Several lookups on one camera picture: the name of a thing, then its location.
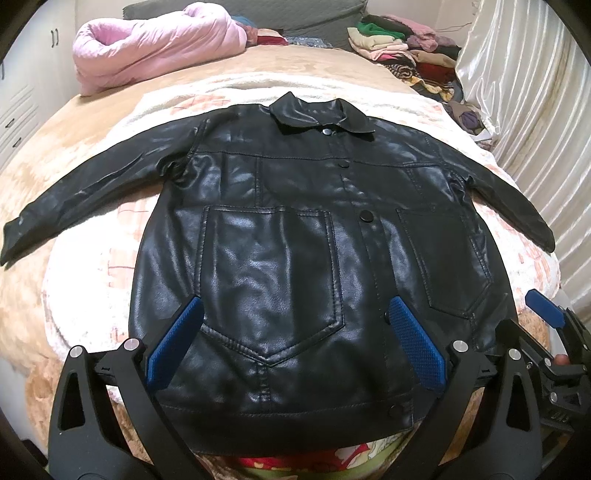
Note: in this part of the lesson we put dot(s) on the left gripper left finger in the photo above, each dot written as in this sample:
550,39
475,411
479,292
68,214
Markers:
106,422

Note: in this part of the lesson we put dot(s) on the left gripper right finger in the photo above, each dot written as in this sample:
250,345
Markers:
511,431

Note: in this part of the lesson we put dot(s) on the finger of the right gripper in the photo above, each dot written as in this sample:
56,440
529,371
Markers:
552,314

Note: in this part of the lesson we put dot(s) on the black leather jacket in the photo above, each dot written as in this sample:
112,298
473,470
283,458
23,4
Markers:
296,224

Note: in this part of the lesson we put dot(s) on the pile of folded clothes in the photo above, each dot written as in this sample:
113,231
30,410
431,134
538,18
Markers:
423,60

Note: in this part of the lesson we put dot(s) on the red blue clothes at headboard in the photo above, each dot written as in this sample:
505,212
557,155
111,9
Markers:
259,36

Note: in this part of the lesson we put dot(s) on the white satin curtain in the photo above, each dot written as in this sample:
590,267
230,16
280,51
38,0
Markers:
523,68

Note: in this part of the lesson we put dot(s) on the beige bed sheet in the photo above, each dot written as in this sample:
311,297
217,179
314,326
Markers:
69,152

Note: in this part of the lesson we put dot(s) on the grey headboard cushion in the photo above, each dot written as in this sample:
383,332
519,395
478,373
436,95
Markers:
323,19

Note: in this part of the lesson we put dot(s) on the white wardrobe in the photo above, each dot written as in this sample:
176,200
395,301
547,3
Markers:
37,75

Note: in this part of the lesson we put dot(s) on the pink puffy quilt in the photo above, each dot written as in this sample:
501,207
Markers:
110,53

